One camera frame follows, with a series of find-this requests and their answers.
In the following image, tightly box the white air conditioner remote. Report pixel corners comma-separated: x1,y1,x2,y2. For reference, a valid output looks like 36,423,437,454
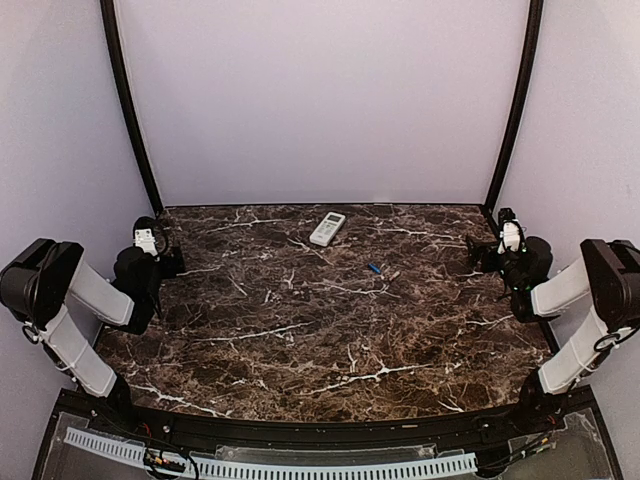
309,212,346,247

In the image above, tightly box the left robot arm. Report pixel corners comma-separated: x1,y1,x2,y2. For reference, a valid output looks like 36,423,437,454
1,238,183,436

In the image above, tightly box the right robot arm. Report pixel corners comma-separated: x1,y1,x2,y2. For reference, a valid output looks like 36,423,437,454
466,237,639,434

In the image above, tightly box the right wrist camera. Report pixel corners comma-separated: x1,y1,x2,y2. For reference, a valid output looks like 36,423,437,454
498,207,525,254

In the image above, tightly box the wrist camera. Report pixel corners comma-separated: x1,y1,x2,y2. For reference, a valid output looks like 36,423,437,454
133,216,169,257
498,207,525,254

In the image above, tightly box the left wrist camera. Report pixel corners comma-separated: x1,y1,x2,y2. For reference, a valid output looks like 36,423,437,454
133,216,169,257

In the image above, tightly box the black front rail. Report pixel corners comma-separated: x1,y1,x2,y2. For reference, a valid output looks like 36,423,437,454
54,389,596,454

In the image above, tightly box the white slotted cable duct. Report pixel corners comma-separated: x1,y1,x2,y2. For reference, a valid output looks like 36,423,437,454
63,427,478,480

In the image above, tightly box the right black frame post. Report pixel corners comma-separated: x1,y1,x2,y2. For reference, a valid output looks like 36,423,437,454
484,0,544,213

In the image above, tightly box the black frame post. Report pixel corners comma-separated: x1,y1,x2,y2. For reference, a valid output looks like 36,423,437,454
484,0,544,213
99,0,164,216

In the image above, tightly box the left black frame post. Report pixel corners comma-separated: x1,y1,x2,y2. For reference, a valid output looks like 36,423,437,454
99,0,164,216

